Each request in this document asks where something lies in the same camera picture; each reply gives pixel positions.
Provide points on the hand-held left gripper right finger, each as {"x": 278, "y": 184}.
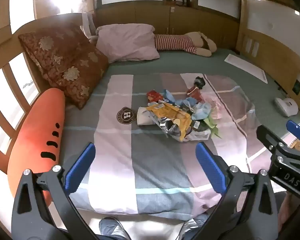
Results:
{"x": 211, "y": 167}

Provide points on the white plastic device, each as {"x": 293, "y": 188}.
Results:
{"x": 286, "y": 106}

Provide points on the white plastic wrapper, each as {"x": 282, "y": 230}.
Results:
{"x": 200, "y": 135}

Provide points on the person's leg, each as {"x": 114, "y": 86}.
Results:
{"x": 113, "y": 228}
{"x": 197, "y": 226}

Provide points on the wooden bed frame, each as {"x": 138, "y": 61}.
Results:
{"x": 140, "y": 15}

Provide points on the silver foil bag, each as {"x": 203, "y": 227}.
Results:
{"x": 166, "y": 127}

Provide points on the brown floral pillow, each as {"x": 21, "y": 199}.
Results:
{"x": 65, "y": 62}

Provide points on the pink pillow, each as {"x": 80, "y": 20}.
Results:
{"x": 127, "y": 42}

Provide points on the white flat board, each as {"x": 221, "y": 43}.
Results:
{"x": 247, "y": 66}

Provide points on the red cigarette pack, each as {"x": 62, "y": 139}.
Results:
{"x": 153, "y": 95}

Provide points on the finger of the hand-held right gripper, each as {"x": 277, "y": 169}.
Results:
{"x": 267, "y": 136}
{"x": 297, "y": 130}

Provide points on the green folded paper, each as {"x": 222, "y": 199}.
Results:
{"x": 212, "y": 123}

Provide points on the orange carrot plush pillow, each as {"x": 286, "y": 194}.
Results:
{"x": 35, "y": 135}

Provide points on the light blue face mask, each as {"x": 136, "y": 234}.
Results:
{"x": 202, "y": 111}

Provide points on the striped pink grey blanket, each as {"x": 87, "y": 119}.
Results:
{"x": 145, "y": 160}

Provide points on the green bed sheet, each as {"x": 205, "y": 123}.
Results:
{"x": 190, "y": 62}

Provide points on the yellow snack bag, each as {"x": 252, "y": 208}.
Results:
{"x": 170, "y": 111}

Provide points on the red and black packet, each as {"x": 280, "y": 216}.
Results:
{"x": 196, "y": 90}

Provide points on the clear red-print plastic bag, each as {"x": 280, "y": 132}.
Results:
{"x": 222, "y": 105}

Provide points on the person's left leg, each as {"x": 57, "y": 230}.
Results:
{"x": 113, "y": 228}

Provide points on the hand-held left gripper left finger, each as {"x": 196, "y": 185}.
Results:
{"x": 80, "y": 167}

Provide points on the small framed photo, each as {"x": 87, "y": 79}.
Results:
{"x": 297, "y": 86}

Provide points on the person's right leg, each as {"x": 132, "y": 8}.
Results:
{"x": 197, "y": 226}

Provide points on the striped plush rabbit toy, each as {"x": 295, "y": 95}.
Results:
{"x": 175, "y": 42}

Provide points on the person's right forearm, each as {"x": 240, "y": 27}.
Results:
{"x": 291, "y": 212}

